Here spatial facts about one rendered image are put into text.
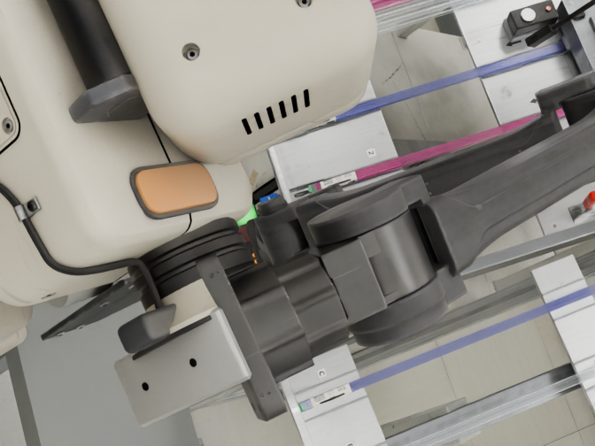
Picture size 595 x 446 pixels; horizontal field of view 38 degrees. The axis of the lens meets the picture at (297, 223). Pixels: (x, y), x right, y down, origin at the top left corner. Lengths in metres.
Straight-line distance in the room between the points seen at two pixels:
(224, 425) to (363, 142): 0.90
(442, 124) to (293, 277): 1.49
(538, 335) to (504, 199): 2.53
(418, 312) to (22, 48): 0.32
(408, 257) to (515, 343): 2.47
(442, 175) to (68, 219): 0.53
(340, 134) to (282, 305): 0.89
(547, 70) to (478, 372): 1.51
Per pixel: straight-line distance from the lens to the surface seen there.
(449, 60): 2.24
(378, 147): 1.45
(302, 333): 0.59
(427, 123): 2.02
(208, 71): 0.51
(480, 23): 1.57
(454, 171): 0.97
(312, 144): 1.45
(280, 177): 1.41
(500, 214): 0.72
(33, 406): 1.19
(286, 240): 1.03
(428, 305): 0.65
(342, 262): 0.61
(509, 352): 3.06
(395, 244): 0.63
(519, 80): 1.53
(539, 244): 1.43
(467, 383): 2.81
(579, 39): 1.52
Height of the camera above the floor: 1.65
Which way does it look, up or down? 41 degrees down
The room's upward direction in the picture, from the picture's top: 58 degrees clockwise
